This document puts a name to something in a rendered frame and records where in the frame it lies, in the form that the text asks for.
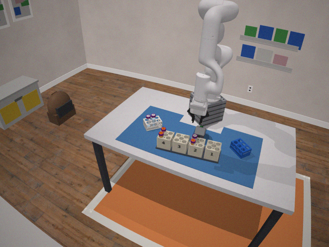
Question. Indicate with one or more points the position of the blue flat mat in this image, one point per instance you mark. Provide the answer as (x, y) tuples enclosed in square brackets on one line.
[(230, 167)]

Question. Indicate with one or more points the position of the beige bucket adapter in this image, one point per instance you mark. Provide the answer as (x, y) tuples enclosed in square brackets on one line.
[(166, 141), (212, 150), (180, 143), (196, 150)]

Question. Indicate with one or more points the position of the white tube rack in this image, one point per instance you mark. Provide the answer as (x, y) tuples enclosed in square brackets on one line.
[(158, 124)]

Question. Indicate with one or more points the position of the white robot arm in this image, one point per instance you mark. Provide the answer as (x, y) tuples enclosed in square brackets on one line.
[(209, 84)]

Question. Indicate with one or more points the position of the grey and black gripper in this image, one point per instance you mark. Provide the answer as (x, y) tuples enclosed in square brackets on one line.
[(203, 114)]

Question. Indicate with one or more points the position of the blue tube rack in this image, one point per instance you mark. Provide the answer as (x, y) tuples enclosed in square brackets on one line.
[(239, 149)]

